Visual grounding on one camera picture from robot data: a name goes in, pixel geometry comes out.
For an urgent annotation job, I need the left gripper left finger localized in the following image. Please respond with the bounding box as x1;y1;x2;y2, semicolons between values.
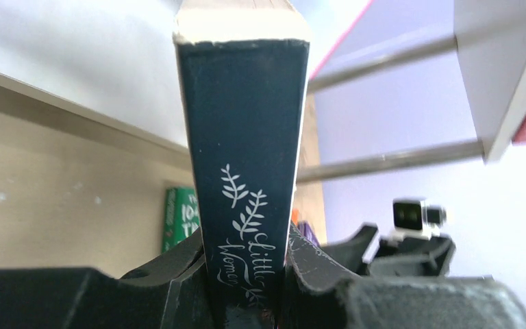
0;231;214;328

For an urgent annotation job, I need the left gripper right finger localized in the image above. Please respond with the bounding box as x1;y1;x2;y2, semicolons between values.
283;227;526;328

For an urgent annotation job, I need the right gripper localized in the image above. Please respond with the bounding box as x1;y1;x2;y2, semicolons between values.
320;223;456;277

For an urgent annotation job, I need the purple Treehouse book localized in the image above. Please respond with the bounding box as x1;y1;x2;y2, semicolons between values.
297;221;320;247

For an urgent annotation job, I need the dark green Treehouse book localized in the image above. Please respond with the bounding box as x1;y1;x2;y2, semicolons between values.
162;186;200;253

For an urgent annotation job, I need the Little Women book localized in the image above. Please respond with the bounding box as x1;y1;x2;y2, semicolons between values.
173;0;311;328

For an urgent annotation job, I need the orange Treehouse book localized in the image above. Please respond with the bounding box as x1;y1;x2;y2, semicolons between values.
290;208;299;226

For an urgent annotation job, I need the pink-edged white board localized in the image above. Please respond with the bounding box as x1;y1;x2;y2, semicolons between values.
305;1;373;79

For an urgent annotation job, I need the white two-tier metal shelf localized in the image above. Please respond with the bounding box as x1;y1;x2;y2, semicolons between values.
0;0;526;169

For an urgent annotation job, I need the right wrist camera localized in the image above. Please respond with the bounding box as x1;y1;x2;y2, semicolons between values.
390;198;447;241

